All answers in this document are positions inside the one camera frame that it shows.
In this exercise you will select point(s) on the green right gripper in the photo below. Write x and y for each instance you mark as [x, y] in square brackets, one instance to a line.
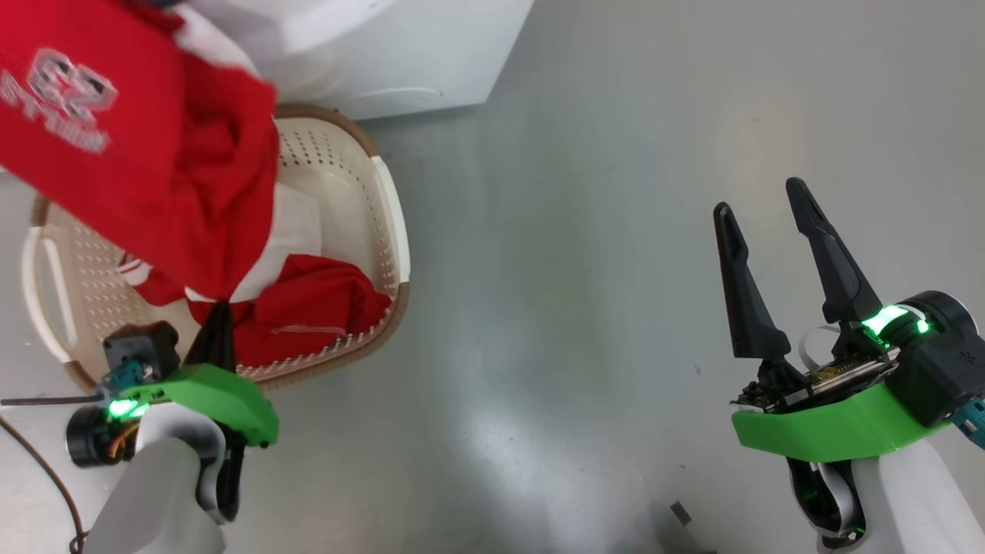
[831, 423]

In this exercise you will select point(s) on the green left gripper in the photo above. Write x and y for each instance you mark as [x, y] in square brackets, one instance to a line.
[223, 396]

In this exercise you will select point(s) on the red and white jersey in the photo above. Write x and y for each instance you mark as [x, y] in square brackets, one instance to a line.
[177, 177]

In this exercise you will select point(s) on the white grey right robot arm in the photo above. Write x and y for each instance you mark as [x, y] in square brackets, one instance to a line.
[908, 508]

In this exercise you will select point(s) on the cream perforated basket brown rim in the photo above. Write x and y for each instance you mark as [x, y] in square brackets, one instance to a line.
[346, 200]

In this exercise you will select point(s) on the white front-load washing machine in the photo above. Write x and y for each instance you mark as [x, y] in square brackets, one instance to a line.
[400, 54]

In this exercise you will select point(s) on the small dark floor scrap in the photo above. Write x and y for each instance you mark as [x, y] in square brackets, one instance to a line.
[681, 513]

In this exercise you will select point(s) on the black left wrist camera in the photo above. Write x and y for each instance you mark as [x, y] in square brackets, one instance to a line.
[142, 346]

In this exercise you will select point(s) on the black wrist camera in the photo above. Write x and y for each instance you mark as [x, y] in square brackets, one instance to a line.
[142, 346]
[939, 362]

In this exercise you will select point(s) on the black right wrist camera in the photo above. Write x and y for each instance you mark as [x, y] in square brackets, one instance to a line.
[939, 362]

